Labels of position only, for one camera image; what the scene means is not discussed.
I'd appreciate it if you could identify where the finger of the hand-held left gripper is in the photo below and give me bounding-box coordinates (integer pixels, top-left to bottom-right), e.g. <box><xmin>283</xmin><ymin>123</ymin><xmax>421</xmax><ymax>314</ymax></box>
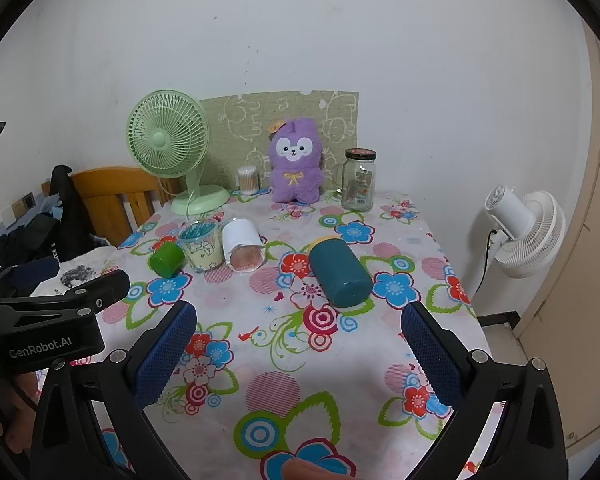
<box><xmin>60</xmin><ymin>269</ymin><xmax>131</xmax><ymax>317</ymax></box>

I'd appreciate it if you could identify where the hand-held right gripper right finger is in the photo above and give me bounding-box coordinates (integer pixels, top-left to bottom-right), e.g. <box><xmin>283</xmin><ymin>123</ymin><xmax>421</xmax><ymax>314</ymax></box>
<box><xmin>400</xmin><ymin>301</ymin><xmax>569</xmax><ymax>480</ymax></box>

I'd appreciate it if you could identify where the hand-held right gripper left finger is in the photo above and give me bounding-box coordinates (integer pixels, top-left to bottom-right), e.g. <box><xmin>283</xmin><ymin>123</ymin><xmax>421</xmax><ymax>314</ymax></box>
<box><xmin>29</xmin><ymin>300</ymin><xmax>198</xmax><ymax>480</ymax></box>

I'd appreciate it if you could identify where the teal cup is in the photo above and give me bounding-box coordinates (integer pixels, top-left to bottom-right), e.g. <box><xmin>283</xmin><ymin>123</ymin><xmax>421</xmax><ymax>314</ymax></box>
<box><xmin>308</xmin><ymin>238</ymin><xmax>374</xmax><ymax>308</ymax></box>

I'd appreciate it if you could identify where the small green cup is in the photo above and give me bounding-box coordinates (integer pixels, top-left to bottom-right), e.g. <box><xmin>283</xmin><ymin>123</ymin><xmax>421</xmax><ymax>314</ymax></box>
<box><xmin>148</xmin><ymin>241</ymin><xmax>186</xmax><ymax>279</ymax></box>

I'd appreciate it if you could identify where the clear patterned cup with clips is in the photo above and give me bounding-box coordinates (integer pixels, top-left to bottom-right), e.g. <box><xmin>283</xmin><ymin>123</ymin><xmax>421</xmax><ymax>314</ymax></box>
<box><xmin>179</xmin><ymin>220</ymin><xmax>227</xmax><ymax>274</ymax></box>

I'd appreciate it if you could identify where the white cup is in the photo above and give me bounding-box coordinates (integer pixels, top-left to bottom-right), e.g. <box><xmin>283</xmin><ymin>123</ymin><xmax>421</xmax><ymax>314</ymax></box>
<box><xmin>222</xmin><ymin>218</ymin><xmax>267</xmax><ymax>275</ymax></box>

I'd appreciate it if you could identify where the person's left hand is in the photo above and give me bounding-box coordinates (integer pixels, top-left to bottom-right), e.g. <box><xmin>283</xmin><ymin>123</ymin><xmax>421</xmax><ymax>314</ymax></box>
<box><xmin>0</xmin><ymin>374</ymin><xmax>44</xmax><ymax>456</ymax></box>

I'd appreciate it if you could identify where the white printed cloth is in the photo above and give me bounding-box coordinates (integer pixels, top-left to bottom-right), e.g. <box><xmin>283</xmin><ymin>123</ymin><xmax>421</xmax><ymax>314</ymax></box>
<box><xmin>32</xmin><ymin>247</ymin><xmax>132</xmax><ymax>302</ymax></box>

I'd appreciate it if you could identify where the black bag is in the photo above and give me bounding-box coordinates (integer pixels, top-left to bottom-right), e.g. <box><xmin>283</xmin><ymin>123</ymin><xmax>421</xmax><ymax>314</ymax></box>
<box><xmin>49</xmin><ymin>164</ymin><xmax>99</xmax><ymax>262</ymax></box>

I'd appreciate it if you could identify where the wooden chair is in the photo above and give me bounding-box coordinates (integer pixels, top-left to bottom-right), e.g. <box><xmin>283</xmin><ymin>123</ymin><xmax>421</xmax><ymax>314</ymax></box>
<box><xmin>42</xmin><ymin>166</ymin><xmax>184</xmax><ymax>248</ymax></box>

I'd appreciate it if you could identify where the pile of dark clothes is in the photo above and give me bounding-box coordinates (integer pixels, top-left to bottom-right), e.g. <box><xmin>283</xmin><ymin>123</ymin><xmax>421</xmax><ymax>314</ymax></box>
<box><xmin>0</xmin><ymin>211</ymin><xmax>63</xmax><ymax>292</ymax></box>

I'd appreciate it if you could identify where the floral tablecloth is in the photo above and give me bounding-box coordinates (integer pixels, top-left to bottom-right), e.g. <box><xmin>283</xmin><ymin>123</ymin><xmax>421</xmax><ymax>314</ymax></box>
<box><xmin>34</xmin><ymin>187</ymin><xmax>507</xmax><ymax>480</ymax></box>

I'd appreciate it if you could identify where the white standing fan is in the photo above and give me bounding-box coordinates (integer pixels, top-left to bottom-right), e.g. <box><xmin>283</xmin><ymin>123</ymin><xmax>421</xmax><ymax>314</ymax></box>
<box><xmin>483</xmin><ymin>184</ymin><xmax>567</xmax><ymax>280</ymax></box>

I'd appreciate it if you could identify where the green desk fan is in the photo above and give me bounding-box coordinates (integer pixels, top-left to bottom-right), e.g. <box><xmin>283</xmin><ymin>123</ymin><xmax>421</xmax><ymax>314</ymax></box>
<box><xmin>126</xmin><ymin>90</ymin><xmax>230</xmax><ymax>217</ymax></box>

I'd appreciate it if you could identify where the cotton swab container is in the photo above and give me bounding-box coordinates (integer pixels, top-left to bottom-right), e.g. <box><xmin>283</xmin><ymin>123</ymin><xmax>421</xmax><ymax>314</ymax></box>
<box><xmin>236</xmin><ymin>165</ymin><xmax>259</xmax><ymax>195</ymax></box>

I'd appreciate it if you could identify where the beige door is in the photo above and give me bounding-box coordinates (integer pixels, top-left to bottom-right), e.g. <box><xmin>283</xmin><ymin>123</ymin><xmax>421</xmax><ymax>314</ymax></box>
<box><xmin>512</xmin><ymin>19</ymin><xmax>600</xmax><ymax>462</ymax></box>

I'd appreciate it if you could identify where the glass jar with lid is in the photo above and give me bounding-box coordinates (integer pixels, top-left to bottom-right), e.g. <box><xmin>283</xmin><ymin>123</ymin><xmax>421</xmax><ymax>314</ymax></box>
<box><xmin>341</xmin><ymin>148</ymin><xmax>378</xmax><ymax>212</ymax></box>

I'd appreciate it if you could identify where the purple plush toy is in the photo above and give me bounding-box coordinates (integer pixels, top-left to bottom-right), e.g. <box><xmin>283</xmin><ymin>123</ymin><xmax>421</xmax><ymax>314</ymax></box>
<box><xmin>268</xmin><ymin>117</ymin><xmax>326</xmax><ymax>205</ymax></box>

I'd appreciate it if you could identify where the green elephant print board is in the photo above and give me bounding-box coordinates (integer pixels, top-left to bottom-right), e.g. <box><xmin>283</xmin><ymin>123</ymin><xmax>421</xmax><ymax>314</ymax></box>
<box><xmin>200</xmin><ymin>91</ymin><xmax>360</xmax><ymax>194</ymax></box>

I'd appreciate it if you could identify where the black fan cable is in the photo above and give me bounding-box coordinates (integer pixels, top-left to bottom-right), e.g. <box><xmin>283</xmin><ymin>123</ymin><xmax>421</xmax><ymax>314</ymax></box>
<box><xmin>474</xmin><ymin>229</ymin><xmax>499</xmax><ymax>297</ymax></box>

